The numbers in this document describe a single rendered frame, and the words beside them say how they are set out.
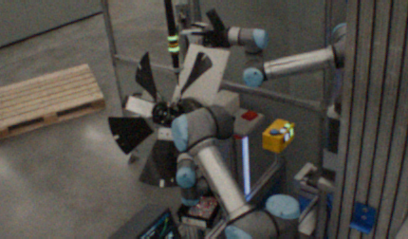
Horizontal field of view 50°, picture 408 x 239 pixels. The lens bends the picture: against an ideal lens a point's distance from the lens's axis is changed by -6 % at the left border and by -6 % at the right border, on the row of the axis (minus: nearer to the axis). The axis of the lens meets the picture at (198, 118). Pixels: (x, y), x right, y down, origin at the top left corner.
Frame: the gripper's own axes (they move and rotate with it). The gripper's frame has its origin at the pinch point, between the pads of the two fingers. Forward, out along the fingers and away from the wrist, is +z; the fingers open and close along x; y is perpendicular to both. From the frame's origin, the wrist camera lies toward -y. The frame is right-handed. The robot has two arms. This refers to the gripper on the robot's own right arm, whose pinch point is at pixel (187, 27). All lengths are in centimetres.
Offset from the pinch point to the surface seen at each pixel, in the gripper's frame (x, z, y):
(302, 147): 64, -34, 99
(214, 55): 42, 9, 33
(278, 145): 14, -35, 63
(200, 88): 30, 13, 47
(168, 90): 82, 69, 85
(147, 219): -71, -17, 41
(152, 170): -20, 17, 66
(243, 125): 49, -2, 80
